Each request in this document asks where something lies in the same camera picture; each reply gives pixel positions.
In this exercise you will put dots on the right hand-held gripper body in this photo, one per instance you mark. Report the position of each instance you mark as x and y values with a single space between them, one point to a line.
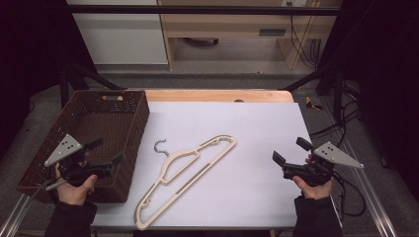
336 154

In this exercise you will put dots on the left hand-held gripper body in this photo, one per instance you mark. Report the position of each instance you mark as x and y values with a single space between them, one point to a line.
64 149

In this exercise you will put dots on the brown woven basket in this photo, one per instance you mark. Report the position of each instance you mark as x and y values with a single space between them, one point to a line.
108 121

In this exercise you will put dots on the beige clothes hanger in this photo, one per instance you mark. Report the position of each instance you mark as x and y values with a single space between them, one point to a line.
197 177

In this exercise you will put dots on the person's right hand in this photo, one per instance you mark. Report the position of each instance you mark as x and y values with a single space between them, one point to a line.
314 192

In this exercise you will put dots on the person's left hand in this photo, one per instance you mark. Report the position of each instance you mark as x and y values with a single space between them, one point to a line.
74 194

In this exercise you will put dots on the yellow and black tape piece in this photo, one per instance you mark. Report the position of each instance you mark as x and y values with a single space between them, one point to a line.
311 103

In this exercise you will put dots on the dark curtain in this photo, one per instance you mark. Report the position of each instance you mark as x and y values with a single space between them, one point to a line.
388 65
29 49

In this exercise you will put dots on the white cabinet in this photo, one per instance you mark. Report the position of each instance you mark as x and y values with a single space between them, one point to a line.
122 39

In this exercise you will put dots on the light wooden desk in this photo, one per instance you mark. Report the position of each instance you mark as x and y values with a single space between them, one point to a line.
230 26

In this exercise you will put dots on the aluminium rail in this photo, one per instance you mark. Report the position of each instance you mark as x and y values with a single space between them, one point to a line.
372 197
13 217

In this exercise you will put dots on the black frame strut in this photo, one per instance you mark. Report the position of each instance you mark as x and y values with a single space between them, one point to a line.
324 77
85 77

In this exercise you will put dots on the black horizontal frame bar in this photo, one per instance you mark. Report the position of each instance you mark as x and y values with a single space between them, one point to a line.
197 10

